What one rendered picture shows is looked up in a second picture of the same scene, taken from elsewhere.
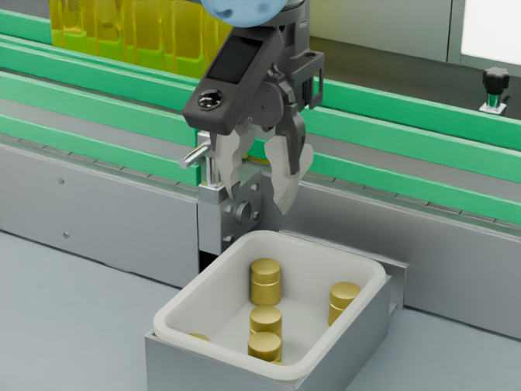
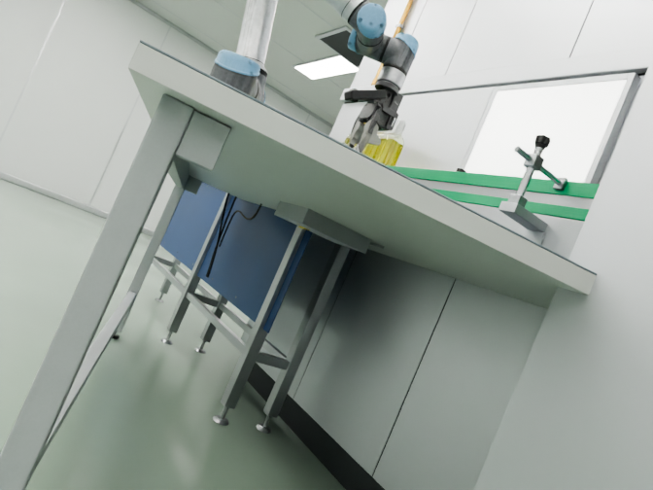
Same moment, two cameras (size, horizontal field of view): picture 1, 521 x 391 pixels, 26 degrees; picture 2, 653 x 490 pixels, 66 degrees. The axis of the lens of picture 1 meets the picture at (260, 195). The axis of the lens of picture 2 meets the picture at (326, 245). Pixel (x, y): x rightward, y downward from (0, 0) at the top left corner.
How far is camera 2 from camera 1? 1.16 m
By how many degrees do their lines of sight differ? 41
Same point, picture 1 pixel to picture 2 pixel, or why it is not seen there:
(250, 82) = (367, 92)
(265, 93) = (372, 106)
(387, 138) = (412, 172)
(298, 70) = (386, 106)
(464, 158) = (432, 175)
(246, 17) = (365, 23)
